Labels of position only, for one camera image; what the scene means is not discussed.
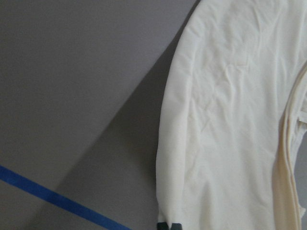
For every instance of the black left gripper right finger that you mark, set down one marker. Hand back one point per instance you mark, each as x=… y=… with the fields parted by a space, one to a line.
x=176 y=226

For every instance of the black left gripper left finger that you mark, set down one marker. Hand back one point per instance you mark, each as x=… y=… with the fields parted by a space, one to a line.
x=162 y=226

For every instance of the cream long-sleeve printed shirt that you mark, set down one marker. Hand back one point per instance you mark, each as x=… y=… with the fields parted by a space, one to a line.
x=233 y=116

